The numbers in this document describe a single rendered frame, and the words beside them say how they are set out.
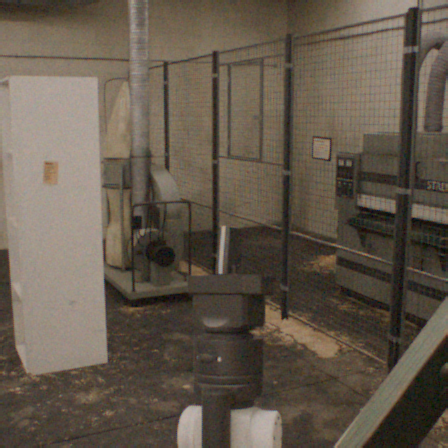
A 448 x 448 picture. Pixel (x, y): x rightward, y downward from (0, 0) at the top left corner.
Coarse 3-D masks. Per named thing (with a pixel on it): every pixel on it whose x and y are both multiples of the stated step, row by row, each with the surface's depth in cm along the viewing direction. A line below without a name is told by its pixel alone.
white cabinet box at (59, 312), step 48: (0, 96) 430; (48, 96) 390; (96, 96) 404; (48, 144) 395; (96, 144) 410; (48, 192) 400; (96, 192) 415; (48, 240) 406; (96, 240) 421; (48, 288) 411; (96, 288) 427; (48, 336) 417; (96, 336) 433
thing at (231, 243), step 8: (224, 232) 75; (232, 232) 75; (224, 240) 75; (232, 240) 75; (224, 248) 75; (232, 248) 75; (224, 256) 74; (232, 256) 75; (240, 256) 76; (224, 264) 74; (232, 264) 75; (240, 264) 76; (224, 272) 74; (232, 272) 74; (240, 272) 75
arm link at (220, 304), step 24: (192, 288) 76; (216, 288) 73; (240, 288) 71; (264, 288) 71; (216, 312) 73; (240, 312) 71; (264, 312) 74; (216, 336) 72; (240, 336) 72; (216, 360) 71; (240, 360) 71
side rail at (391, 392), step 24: (432, 336) 108; (408, 360) 109; (432, 360) 106; (384, 384) 110; (408, 384) 105; (432, 384) 107; (384, 408) 106; (408, 408) 106; (432, 408) 108; (360, 432) 107; (384, 432) 106; (408, 432) 107
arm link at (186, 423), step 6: (192, 408) 75; (198, 408) 75; (186, 414) 74; (192, 414) 73; (180, 420) 73; (186, 420) 73; (192, 420) 73; (180, 426) 73; (186, 426) 72; (192, 426) 72; (180, 432) 72; (186, 432) 72; (192, 432) 72; (180, 438) 72; (186, 438) 72; (192, 438) 72; (180, 444) 72; (186, 444) 72; (192, 444) 72
